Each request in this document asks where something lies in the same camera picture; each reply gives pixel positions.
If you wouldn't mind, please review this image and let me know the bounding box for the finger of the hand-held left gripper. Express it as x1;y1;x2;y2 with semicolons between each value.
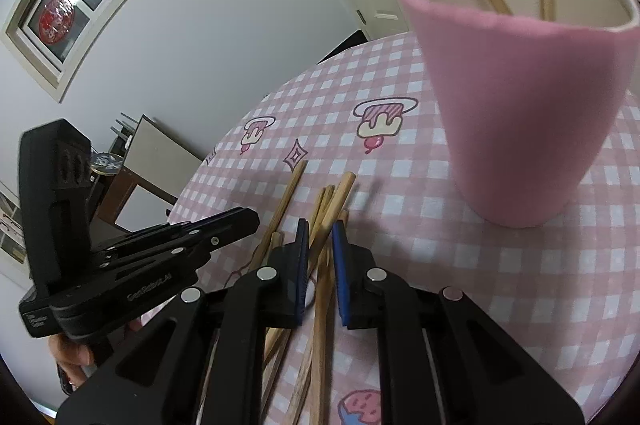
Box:
95;207;261;276
117;221;201;240

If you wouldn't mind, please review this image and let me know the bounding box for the red round window decoration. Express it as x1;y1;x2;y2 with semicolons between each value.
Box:
39;0;77;42

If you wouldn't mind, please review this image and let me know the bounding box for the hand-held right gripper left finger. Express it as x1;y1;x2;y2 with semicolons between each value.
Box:
55;219;311;425

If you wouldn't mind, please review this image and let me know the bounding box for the round patterned dish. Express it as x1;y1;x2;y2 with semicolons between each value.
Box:
91;151;122;176

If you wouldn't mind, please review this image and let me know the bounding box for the bunch of wooden chopsticks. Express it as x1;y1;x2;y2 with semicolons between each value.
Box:
247;160;358;425

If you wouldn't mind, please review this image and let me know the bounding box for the pink checkered printed tablecloth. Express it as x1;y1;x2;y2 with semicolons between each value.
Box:
135;32;640;425

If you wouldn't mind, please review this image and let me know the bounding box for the framed wall picture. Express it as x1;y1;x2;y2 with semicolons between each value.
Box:
2;0;167;103

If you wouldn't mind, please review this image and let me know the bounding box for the person's left hand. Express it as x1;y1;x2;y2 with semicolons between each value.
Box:
48;334;96;392

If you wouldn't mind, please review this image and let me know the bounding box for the brown wooden side table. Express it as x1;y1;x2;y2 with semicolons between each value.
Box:
95;165;173;232

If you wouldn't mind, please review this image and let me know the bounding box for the pink cup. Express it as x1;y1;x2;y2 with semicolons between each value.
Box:
397;0;640;228

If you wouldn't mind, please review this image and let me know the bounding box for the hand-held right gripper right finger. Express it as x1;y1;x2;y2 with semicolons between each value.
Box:
331;220;586;425

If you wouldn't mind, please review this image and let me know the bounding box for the beige panel furniture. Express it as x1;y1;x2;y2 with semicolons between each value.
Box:
122;115;203;206

